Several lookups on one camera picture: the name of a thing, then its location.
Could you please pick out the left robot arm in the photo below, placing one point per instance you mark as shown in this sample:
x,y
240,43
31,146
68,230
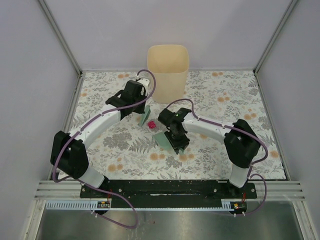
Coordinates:
x,y
69,150

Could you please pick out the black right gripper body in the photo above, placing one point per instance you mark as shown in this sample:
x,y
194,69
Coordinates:
x,y
178,140

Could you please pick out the beige waste bin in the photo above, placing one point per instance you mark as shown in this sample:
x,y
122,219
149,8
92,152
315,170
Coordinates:
x,y
169,64

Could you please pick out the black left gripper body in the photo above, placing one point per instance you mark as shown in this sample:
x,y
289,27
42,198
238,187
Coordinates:
x,y
139,108

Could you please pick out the floral table cloth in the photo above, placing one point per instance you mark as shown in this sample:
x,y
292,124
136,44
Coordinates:
x,y
128,151

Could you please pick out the slotted cable duct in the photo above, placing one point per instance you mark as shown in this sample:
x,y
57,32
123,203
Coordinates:
x,y
153,203

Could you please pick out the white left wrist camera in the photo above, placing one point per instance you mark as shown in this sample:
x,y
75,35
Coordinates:
x,y
144,81

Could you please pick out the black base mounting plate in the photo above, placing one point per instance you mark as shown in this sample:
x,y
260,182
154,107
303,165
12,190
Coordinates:
x,y
217,189

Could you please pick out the pink paper scrap right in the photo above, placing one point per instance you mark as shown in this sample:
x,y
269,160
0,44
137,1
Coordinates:
x,y
151,124

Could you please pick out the green dustpan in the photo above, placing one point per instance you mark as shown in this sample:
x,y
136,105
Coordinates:
x,y
162,141

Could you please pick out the green hand brush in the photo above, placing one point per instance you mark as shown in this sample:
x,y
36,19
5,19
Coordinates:
x,y
144,117

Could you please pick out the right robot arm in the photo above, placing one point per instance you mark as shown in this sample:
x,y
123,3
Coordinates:
x,y
239,140

